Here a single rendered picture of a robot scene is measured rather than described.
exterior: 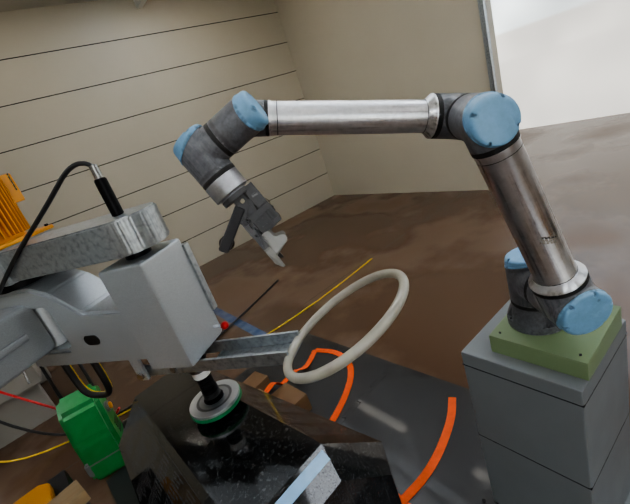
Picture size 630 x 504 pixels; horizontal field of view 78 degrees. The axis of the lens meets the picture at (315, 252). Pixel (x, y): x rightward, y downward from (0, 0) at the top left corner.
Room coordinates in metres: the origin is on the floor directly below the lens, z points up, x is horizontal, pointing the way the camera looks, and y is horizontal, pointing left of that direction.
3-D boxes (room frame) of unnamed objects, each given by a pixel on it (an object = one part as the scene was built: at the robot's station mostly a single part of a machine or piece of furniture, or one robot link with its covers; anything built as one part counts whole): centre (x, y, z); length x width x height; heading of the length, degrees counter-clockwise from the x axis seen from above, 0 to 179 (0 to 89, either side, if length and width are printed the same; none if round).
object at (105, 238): (1.49, 0.90, 1.63); 0.96 x 0.25 x 0.17; 66
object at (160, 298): (1.37, 0.66, 1.34); 0.36 x 0.22 x 0.45; 66
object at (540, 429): (1.12, -0.67, 0.43); 0.50 x 0.50 x 0.85; 33
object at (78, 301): (1.52, 0.94, 1.32); 0.74 x 0.23 x 0.49; 66
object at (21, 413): (3.49, 3.26, 0.43); 1.30 x 0.62 x 0.86; 33
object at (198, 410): (1.34, 0.59, 0.89); 0.21 x 0.21 x 0.01
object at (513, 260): (1.10, -0.66, 1.11); 0.17 x 0.15 x 0.18; 178
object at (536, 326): (1.12, -0.66, 0.98); 0.19 x 0.19 x 0.10
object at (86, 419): (2.32, 1.86, 0.43); 0.35 x 0.35 x 0.87; 22
